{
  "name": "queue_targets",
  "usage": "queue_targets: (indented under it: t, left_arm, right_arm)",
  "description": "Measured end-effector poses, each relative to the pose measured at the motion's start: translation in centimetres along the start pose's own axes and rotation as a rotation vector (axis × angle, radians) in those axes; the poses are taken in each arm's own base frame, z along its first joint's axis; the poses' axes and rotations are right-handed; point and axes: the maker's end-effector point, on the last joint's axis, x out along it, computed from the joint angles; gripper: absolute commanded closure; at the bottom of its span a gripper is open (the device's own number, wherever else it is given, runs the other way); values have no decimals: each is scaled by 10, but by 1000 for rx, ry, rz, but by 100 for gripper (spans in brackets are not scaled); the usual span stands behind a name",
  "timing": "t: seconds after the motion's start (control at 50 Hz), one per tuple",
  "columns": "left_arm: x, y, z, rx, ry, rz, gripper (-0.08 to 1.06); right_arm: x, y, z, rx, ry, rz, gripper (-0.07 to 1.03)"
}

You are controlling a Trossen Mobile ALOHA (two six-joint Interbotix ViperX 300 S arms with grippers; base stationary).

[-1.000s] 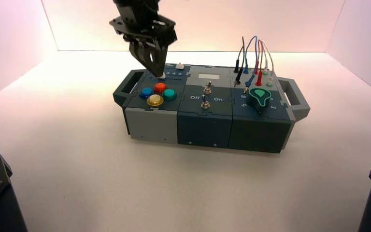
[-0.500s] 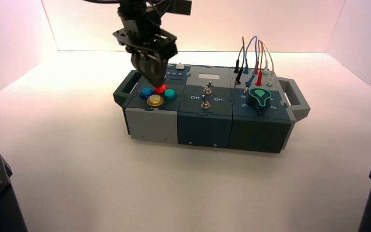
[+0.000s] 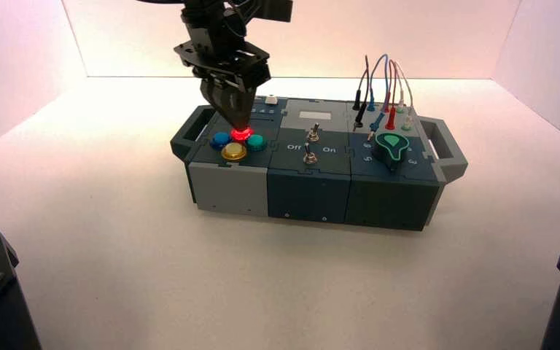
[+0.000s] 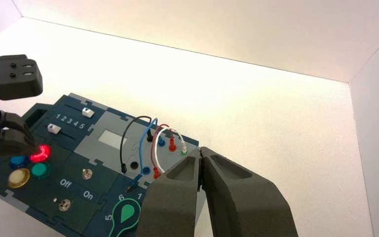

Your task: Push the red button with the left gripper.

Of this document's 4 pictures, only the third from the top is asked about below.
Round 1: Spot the blue jumper cable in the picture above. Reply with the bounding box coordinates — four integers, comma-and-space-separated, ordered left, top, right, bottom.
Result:
367, 53, 391, 142

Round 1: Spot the green push button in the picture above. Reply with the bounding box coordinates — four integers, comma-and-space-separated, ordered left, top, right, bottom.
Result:
246, 134, 268, 152

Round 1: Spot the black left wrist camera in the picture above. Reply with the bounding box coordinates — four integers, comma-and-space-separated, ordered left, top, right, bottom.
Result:
241, 0, 294, 23

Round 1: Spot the yellow push button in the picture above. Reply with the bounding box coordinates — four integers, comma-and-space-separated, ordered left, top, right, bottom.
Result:
220, 142, 248, 162

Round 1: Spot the green black rotary knob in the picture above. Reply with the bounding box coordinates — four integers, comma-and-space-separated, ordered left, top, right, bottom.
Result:
373, 132, 411, 171

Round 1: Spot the white jumper cable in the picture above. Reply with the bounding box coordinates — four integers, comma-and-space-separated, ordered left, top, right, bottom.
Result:
393, 61, 415, 131

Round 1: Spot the red jumper cable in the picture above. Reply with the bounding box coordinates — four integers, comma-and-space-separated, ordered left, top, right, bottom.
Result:
382, 59, 400, 131

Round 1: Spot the dark teal control box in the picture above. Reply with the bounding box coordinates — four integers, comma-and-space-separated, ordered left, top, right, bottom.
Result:
170, 96, 468, 232

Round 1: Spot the black jumper cable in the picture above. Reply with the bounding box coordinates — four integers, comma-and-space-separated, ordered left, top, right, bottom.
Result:
352, 54, 373, 132

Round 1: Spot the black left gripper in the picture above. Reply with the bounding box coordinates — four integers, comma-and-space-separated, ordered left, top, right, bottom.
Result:
174, 40, 272, 130

